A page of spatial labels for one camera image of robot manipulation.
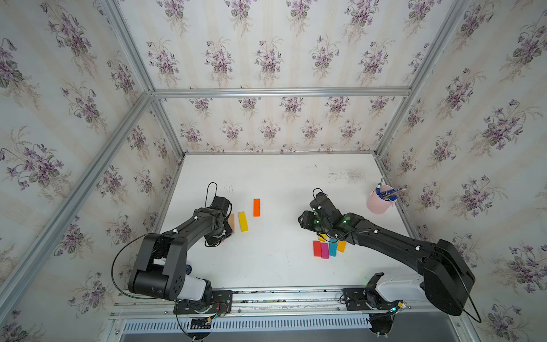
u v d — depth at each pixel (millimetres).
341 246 860
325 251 839
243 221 936
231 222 910
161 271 424
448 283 413
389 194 907
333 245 853
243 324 765
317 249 853
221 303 721
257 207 980
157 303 745
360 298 717
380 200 891
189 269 799
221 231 747
